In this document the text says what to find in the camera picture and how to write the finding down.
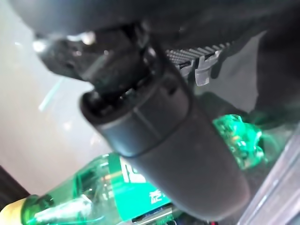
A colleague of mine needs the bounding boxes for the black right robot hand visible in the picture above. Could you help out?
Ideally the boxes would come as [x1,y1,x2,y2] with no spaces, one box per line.
[11,0,300,222]

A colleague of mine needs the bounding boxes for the green Sprite bottle yellow cap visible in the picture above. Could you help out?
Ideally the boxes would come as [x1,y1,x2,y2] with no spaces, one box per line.
[0,114,269,225]

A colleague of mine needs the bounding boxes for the dark metal shelf board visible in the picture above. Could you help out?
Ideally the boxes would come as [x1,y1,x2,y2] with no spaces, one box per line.
[192,90,296,223]

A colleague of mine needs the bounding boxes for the clear plastic price rail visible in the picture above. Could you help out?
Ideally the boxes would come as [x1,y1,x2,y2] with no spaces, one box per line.
[238,121,300,225]

